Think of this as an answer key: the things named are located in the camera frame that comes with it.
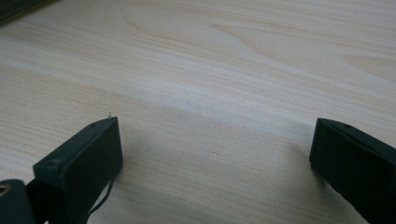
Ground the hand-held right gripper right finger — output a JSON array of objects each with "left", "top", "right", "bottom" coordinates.
[{"left": 308, "top": 117, "right": 396, "bottom": 224}]

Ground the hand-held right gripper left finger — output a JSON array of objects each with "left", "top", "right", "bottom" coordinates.
[{"left": 32, "top": 116, "right": 124, "bottom": 224}]

